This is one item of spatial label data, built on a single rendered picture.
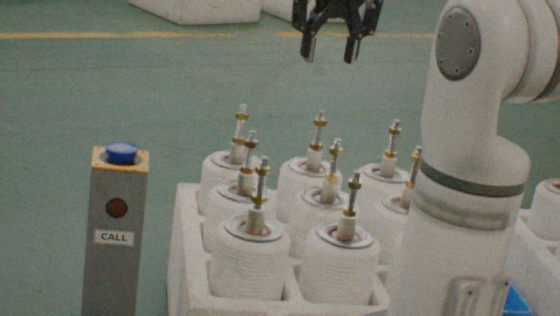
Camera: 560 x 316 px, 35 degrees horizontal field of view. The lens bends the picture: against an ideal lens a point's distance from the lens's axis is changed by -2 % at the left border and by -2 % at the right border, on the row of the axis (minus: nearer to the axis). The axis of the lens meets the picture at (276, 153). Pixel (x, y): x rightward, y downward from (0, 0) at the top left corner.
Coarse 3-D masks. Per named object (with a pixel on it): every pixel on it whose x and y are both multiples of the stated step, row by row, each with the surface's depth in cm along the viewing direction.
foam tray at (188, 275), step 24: (192, 192) 138; (192, 216) 130; (192, 240) 122; (192, 264) 116; (288, 264) 120; (168, 288) 141; (192, 288) 110; (288, 288) 113; (384, 288) 117; (192, 312) 106; (216, 312) 106; (240, 312) 107; (264, 312) 107; (288, 312) 108; (312, 312) 108; (336, 312) 109; (360, 312) 110
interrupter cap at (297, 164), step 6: (288, 162) 135; (294, 162) 136; (300, 162) 136; (324, 162) 138; (294, 168) 133; (300, 168) 134; (324, 168) 136; (306, 174) 132; (312, 174) 132; (318, 174) 132; (324, 174) 133
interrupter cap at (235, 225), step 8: (232, 216) 113; (240, 216) 114; (232, 224) 111; (240, 224) 112; (264, 224) 113; (272, 224) 113; (232, 232) 109; (240, 232) 109; (248, 232) 110; (264, 232) 111; (272, 232) 111; (280, 232) 111; (248, 240) 108; (256, 240) 108; (264, 240) 108; (272, 240) 109
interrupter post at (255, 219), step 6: (252, 210) 110; (258, 210) 110; (264, 210) 110; (252, 216) 110; (258, 216) 110; (264, 216) 111; (246, 222) 111; (252, 222) 110; (258, 222) 110; (246, 228) 111; (252, 228) 110; (258, 228) 110
